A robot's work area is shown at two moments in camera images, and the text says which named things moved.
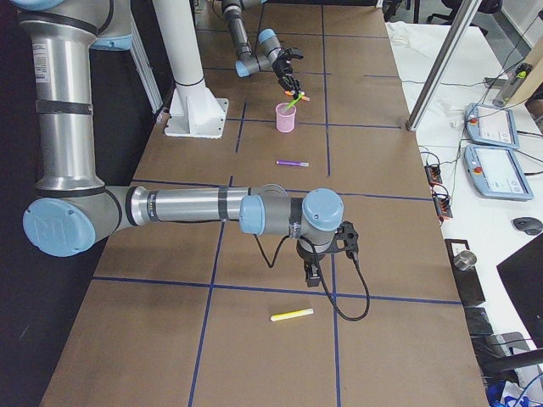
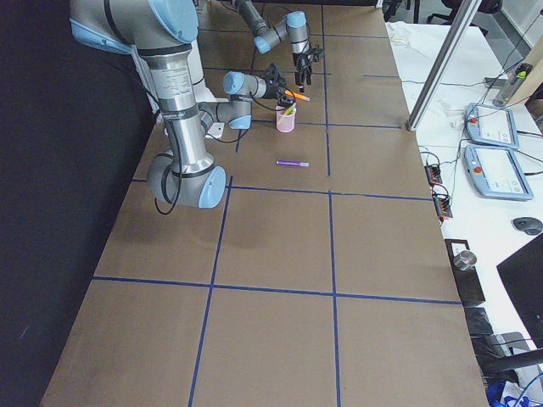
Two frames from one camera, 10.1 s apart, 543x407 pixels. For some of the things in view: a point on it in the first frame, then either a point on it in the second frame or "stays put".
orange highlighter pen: (288, 92) stays put
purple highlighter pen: (299, 164) stays put
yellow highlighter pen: (292, 314) to (289, 111)
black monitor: (523, 273) stays put
